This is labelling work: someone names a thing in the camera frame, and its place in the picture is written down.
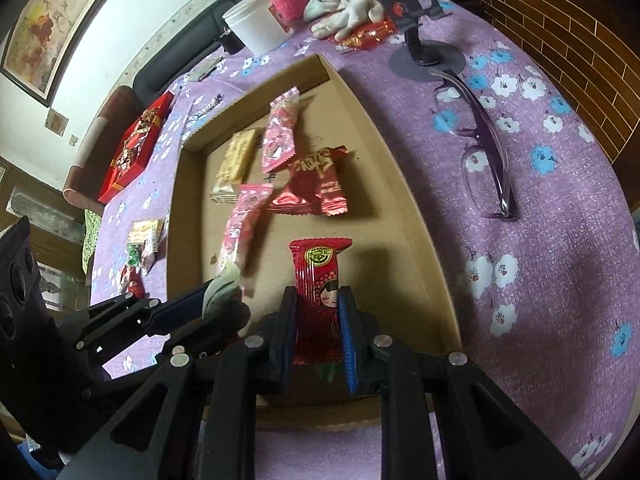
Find green candy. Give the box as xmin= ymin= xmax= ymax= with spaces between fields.
xmin=202 ymin=261 xmax=242 ymax=320

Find gold wafer bar packet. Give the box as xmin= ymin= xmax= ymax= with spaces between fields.
xmin=210 ymin=128 xmax=258 ymax=203

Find red packet under gloves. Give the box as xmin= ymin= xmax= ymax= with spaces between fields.
xmin=329 ymin=18 xmax=396 ymax=50

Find pink snack bar upper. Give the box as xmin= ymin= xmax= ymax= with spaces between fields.
xmin=260 ymin=87 xmax=299 ymax=174

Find pink snack bar lower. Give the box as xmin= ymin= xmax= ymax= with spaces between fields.
xmin=216 ymin=183 xmax=273 ymax=297

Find red foil candy wrapper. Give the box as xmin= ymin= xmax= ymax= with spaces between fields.
xmin=268 ymin=145 xmax=348 ymax=217

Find pink snack bar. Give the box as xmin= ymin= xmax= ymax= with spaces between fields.
xmin=260 ymin=87 xmax=299 ymax=174
xmin=216 ymin=183 xmax=273 ymax=297

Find brown armchair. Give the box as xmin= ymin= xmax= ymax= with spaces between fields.
xmin=63 ymin=86 xmax=143 ymax=216

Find small silver candy bar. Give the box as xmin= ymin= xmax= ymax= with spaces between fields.
xmin=184 ymin=93 xmax=224 ymax=136

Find small white red snack packet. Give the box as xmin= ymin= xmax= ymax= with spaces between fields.
xmin=140 ymin=237 xmax=160 ymax=276

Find white plastic jar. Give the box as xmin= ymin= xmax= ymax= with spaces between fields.
xmin=222 ymin=0 xmax=294 ymax=55

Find framed wall painting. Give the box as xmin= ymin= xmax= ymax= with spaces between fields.
xmin=1 ymin=0 xmax=105 ymax=106

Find white work gloves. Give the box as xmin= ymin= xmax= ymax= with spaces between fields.
xmin=303 ymin=0 xmax=385 ymax=41

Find purple floral tablecloth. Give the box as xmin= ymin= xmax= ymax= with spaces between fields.
xmin=84 ymin=0 xmax=640 ymax=480

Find red doll snack packet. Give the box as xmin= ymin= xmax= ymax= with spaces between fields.
xmin=288 ymin=237 xmax=352 ymax=365

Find brown cardboard tray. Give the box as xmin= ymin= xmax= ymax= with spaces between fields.
xmin=166 ymin=55 xmax=462 ymax=356

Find red gift snack box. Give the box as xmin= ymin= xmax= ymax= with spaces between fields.
xmin=99 ymin=91 xmax=174 ymax=205

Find wooden brick pattern cabinet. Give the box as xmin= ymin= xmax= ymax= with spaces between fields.
xmin=424 ymin=0 xmax=640 ymax=166

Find black phone stand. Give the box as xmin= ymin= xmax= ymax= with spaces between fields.
xmin=378 ymin=0 xmax=465 ymax=82

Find brown nougat bar packet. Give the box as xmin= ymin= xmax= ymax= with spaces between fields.
xmin=127 ymin=219 xmax=164 ymax=246

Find purple eyeglasses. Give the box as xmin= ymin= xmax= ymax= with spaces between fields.
xmin=434 ymin=74 xmax=518 ymax=220

